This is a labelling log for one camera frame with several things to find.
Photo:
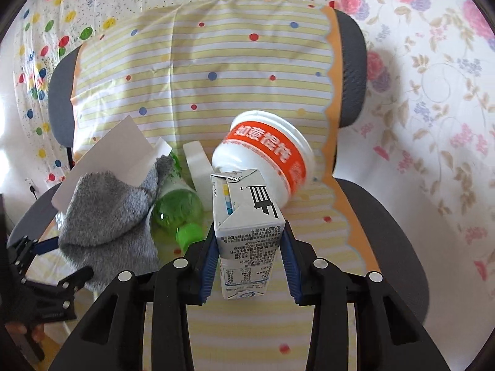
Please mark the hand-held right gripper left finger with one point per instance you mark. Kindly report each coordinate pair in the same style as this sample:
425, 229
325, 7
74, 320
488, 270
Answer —
207, 267

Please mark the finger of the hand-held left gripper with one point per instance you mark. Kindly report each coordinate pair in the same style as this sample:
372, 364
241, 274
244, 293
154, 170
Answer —
42, 246
75, 276

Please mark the floral sheet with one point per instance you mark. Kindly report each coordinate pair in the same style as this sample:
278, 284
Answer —
425, 85

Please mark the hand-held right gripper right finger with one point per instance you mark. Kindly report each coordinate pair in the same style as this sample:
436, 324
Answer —
288, 267

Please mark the yellow striped dotted cloth cover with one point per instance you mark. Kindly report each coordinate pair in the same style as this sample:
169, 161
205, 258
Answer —
232, 58

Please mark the grey white fluffy cloth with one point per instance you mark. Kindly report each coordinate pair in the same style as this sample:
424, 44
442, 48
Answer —
100, 208

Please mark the white paper sheet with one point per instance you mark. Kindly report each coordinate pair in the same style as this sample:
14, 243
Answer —
116, 150

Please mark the green plastic bottle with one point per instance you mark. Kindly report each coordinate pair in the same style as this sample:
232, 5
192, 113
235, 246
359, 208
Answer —
174, 205

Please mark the wall socket with plug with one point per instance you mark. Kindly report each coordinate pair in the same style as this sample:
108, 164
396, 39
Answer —
31, 187

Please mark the white jar with orange label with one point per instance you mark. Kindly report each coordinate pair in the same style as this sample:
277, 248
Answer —
267, 150

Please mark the white milk carton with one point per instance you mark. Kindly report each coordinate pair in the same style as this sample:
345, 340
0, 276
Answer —
247, 239

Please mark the person's left hand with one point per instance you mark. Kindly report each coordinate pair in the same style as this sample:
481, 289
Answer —
35, 332

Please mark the white foam block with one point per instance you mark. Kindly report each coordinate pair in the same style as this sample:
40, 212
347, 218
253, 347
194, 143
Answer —
199, 166

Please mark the grey office chair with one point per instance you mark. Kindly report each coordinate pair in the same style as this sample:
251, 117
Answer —
350, 65

